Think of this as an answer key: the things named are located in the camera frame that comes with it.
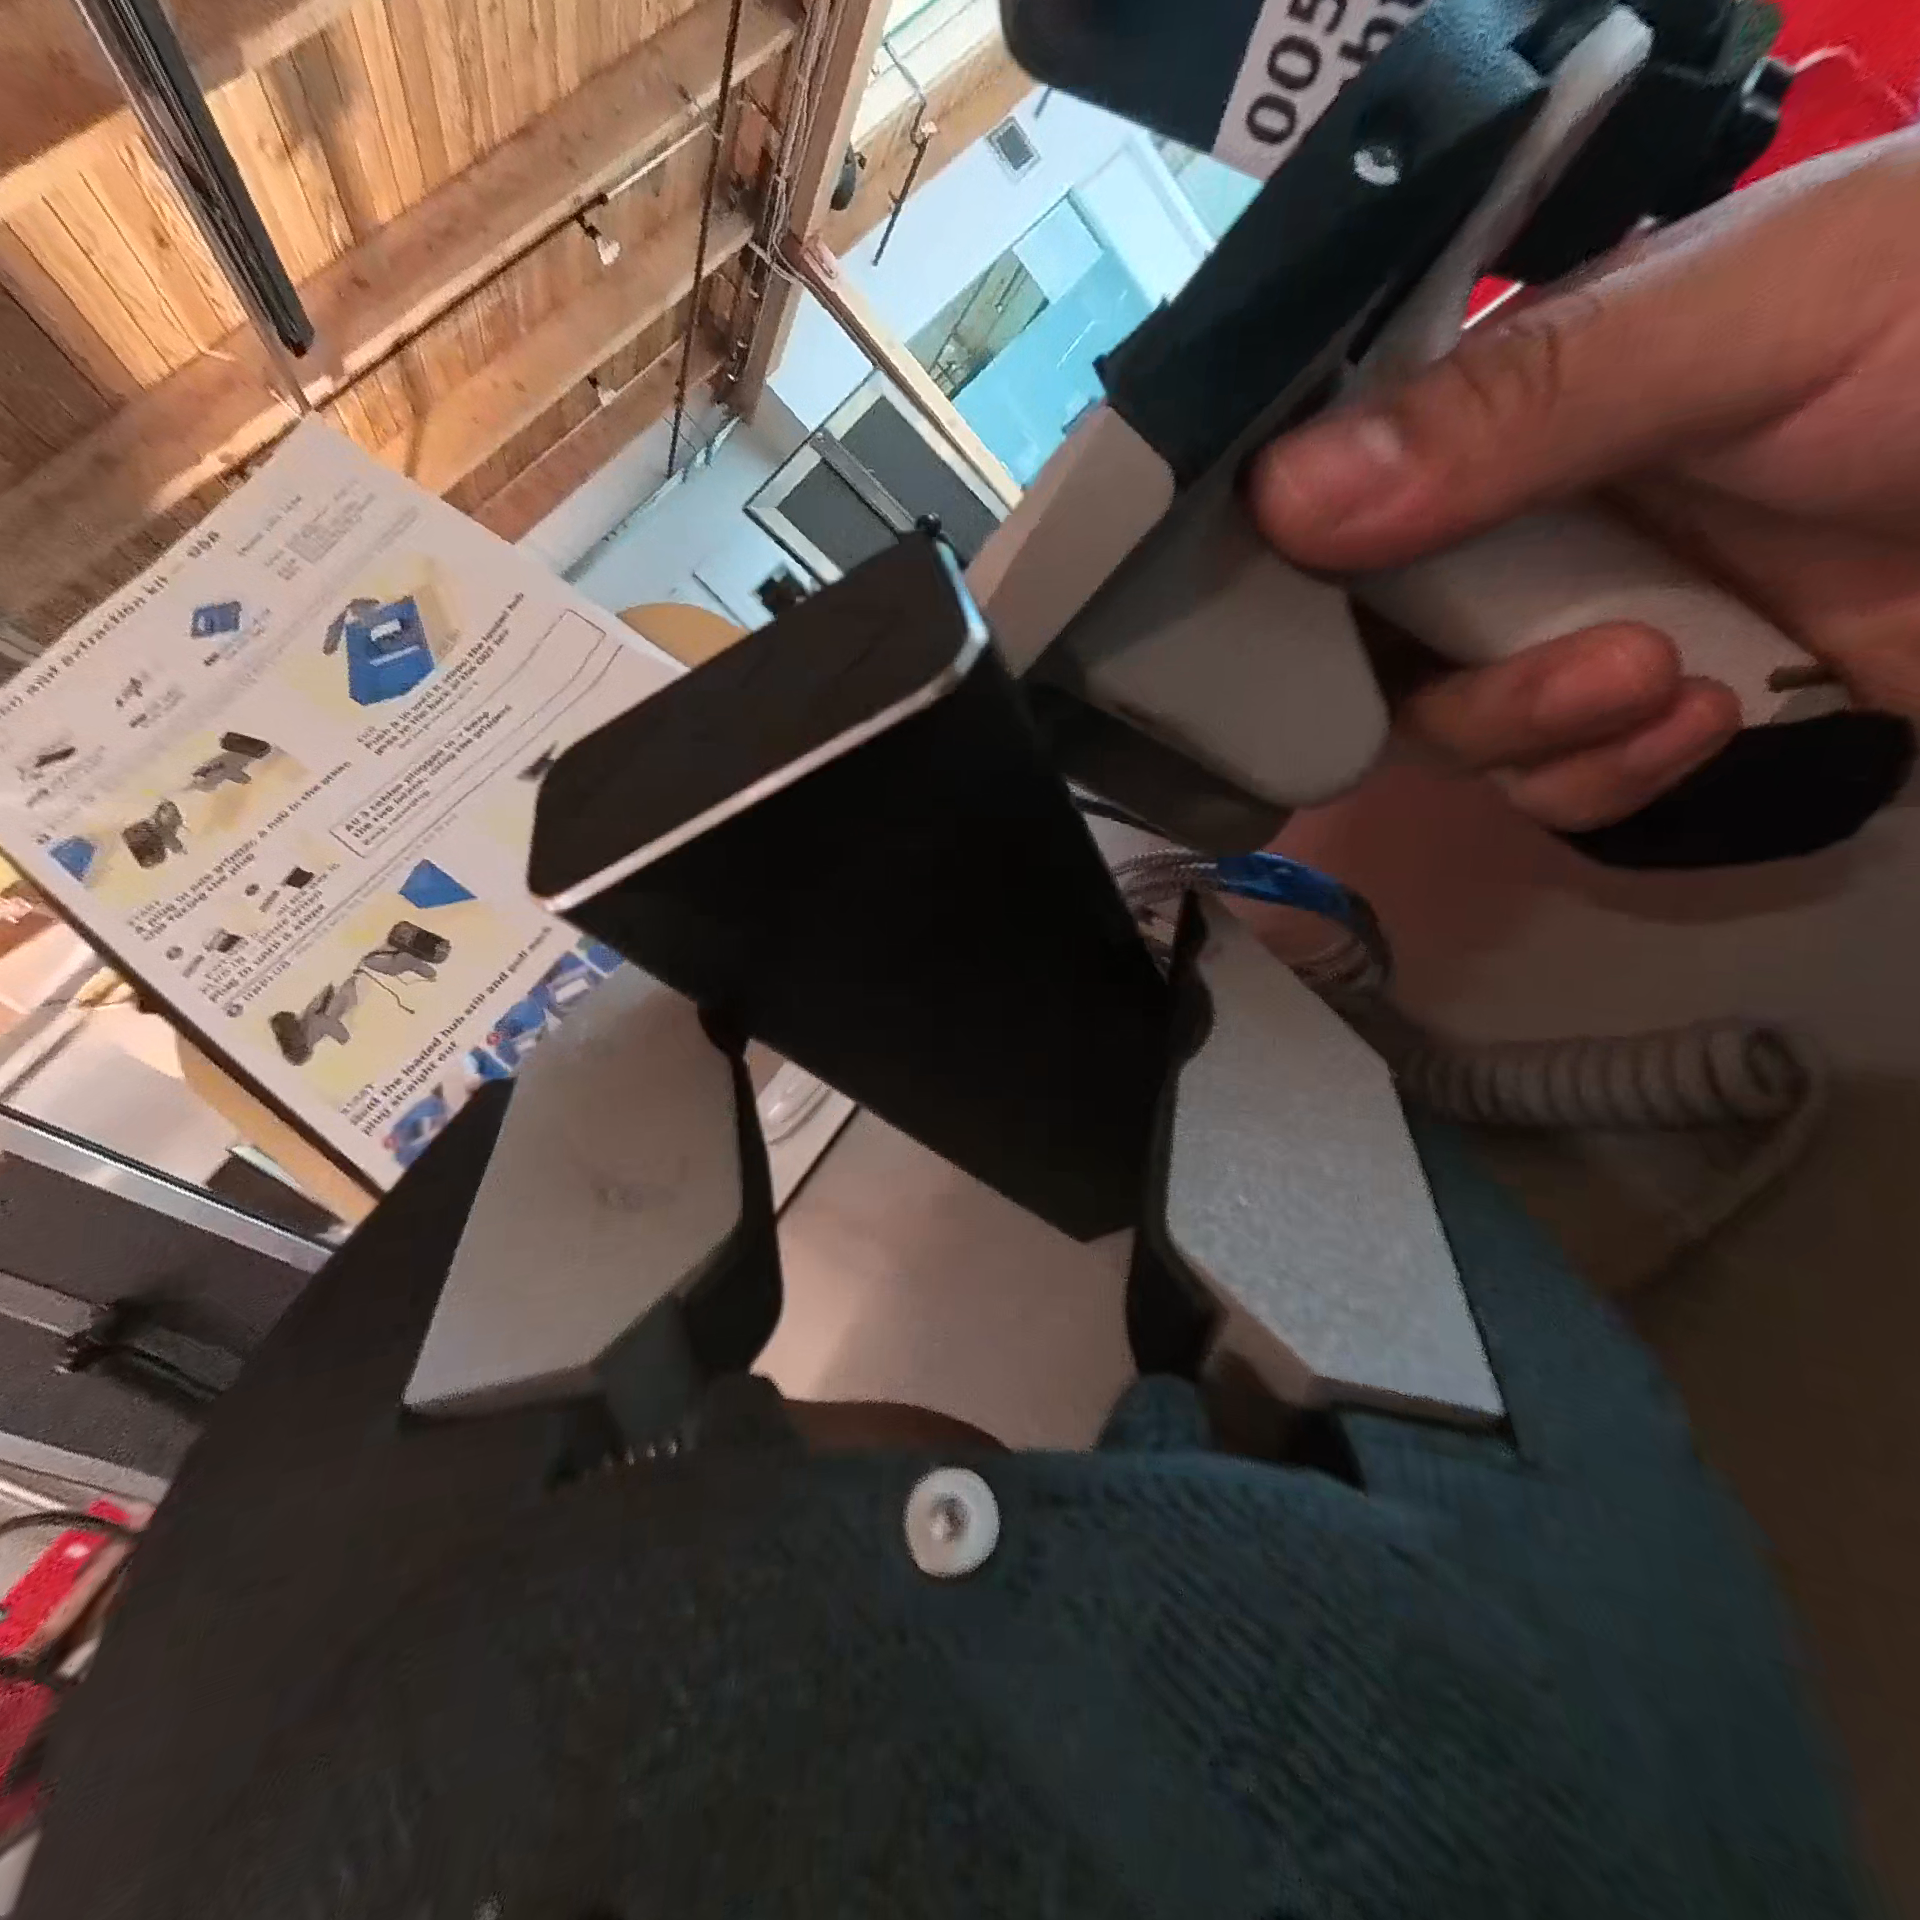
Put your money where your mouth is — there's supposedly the white coiled cable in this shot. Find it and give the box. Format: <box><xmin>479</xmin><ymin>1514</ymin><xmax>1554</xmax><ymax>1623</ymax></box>
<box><xmin>1393</xmin><ymin>1020</ymin><xmax>1801</xmax><ymax>1160</ymax></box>

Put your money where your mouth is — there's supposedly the instruction sheet board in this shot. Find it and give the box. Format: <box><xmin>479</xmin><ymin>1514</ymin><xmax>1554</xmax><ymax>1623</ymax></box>
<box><xmin>0</xmin><ymin>416</ymin><xmax>752</xmax><ymax>1224</ymax></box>

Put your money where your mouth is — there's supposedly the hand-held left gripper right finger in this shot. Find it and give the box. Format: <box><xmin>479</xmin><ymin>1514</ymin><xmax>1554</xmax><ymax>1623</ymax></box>
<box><xmin>1122</xmin><ymin>891</ymin><xmax>1508</xmax><ymax>1428</ymax></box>

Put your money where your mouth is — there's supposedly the grey cabinet panel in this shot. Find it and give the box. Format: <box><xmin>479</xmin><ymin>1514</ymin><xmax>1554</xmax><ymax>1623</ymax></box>
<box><xmin>0</xmin><ymin>1109</ymin><xmax>336</xmax><ymax>1488</ymax></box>

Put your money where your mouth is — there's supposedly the red box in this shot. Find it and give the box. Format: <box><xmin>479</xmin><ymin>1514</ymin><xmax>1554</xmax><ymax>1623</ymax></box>
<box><xmin>0</xmin><ymin>1500</ymin><xmax>140</xmax><ymax>1832</ymax></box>

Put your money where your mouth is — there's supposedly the black ceiling rail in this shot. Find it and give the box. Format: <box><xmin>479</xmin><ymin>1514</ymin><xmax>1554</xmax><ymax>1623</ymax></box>
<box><xmin>90</xmin><ymin>0</ymin><xmax>318</xmax><ymax>361</ymax></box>

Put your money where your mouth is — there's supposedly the red plastic bin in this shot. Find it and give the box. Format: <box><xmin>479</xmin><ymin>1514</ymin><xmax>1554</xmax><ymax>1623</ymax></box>
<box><xmin>1462</xmin><ymin>41</ymin><xmax>1920</xmax><ymax>324</ymax></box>

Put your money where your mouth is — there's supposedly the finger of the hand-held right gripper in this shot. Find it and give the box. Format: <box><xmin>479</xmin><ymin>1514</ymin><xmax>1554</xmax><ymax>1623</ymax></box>
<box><xmin>1031</xmin><ymin>481</ymin><xmax>1392</xmax><ymax>851</ymax></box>
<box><xmin>960</xmin><ymin>419</ymin><xmax>1178</xmax><ymax>679</ymax></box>

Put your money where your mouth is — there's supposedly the person's right hand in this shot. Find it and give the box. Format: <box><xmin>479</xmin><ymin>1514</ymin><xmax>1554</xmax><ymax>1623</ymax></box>
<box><xmin>1251</xmin><ymin>138</ymin><xmax>1920</xmax><ymax>833</ymax></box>

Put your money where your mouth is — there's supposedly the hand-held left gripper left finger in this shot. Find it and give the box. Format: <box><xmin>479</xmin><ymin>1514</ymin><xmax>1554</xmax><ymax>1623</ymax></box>
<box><xmin>397</xmin><ymin>1007</ymin><xmax>785</xmax><ymax>1454</ymax></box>

